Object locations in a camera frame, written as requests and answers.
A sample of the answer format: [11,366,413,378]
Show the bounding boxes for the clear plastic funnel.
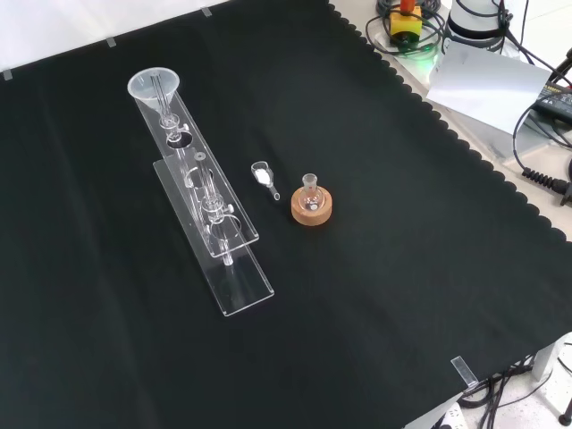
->
[127,67,181,129]

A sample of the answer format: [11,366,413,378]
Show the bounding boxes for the glass weighing funnel with powder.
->
[250,161,282,202]

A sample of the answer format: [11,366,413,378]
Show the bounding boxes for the clear acrylic funnel stand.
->
[132,90,275,319]

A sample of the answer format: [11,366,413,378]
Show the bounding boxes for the small round-bottom glass flask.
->
[299,173,324,214]

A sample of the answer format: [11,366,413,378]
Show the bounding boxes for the black cloth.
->
[0,0,572,429]

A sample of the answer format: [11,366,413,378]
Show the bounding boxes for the yellow stop button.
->
[388,5,424,46]

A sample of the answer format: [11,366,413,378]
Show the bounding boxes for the pale board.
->
[426,38,554,135]

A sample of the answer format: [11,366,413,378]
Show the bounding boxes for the clear tape strip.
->
[450,355,479,388]

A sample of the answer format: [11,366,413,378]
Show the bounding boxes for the white power strip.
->
[429,401,467,429]

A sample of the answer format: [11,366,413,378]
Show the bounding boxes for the black power adapter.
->
[534,82,572,130]

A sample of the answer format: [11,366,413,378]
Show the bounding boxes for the white table leg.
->
[533,332,572,382]

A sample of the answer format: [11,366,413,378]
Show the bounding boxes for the cork ring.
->
[290,187,334,227]

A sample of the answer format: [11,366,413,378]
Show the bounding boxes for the black looped cable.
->
[511,98,572,176]

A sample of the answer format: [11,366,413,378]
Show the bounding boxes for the black cable with ribbed plug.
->
[521,166,572,206]

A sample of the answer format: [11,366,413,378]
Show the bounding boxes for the black floor cables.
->
[458,355,558,429]

